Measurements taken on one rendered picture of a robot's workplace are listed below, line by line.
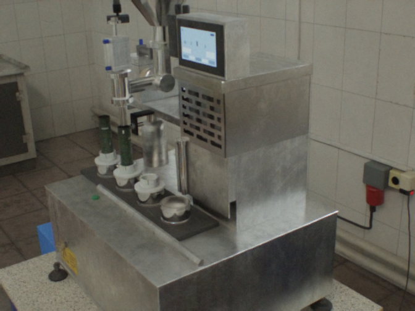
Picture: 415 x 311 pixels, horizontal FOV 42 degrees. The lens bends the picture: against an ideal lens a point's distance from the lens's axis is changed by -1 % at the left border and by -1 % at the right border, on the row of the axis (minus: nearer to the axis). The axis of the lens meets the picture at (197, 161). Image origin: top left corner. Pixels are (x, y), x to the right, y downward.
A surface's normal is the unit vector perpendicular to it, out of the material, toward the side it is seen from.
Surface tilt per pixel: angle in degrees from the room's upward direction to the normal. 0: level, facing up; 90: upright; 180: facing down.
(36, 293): 0
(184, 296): 90
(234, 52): 90
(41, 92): 90
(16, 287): 0
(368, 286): 0
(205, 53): 90
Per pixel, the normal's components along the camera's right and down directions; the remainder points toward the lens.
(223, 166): -0.82, 0.24
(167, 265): -0.04, -0.93
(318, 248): 0.57, 0.29
